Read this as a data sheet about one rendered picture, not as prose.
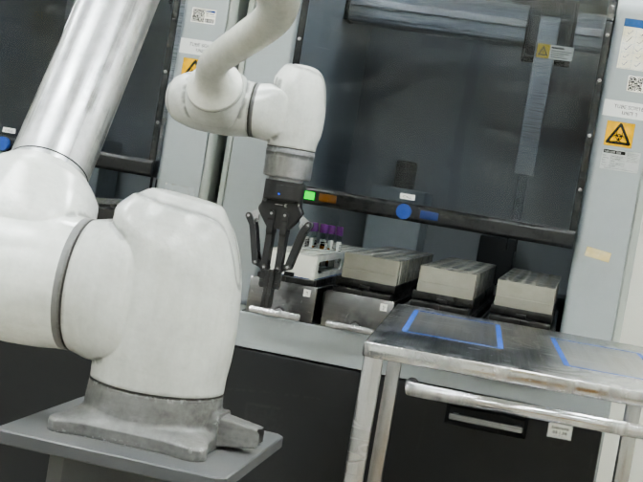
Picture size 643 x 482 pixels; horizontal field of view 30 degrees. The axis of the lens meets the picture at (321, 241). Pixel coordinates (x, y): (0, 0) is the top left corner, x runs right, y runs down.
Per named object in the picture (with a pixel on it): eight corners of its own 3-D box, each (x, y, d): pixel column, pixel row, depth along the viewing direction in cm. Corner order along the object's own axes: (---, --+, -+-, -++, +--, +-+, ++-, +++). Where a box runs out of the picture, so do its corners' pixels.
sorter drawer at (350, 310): (377, 301, 299) (383, 266, 299) (432, 312, 296) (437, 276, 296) (314, 327, 228) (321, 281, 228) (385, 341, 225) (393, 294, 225)
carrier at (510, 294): (551, 319, 232) (557, 289, 232) (551, 320, 230) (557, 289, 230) (492, 308, 235) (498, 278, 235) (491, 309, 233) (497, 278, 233)
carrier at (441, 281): (474, 305, 236) (478, 274, 235) (473, 305, 234) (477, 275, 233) (415, 294, 238) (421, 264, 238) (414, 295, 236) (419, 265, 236)
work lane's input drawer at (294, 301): (318, 291, 302) (323, 255, 302) (371, 300, 299) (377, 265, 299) (238, 313, 231) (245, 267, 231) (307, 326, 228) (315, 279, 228)
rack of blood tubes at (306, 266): (298, 272, 267) (301, 244, 267) (341, 279, 265) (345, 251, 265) (263, 277, 238) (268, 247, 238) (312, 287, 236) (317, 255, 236)
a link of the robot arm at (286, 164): (273, 147, 226) (268, 178, 227) (260, 143, 217) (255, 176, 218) (320, 154, 225) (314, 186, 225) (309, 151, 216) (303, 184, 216)
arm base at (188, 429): (235, 471, 126) (244, 420, 125) (41, 428, 130) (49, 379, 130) (277, 440, 144) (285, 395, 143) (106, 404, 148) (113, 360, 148)
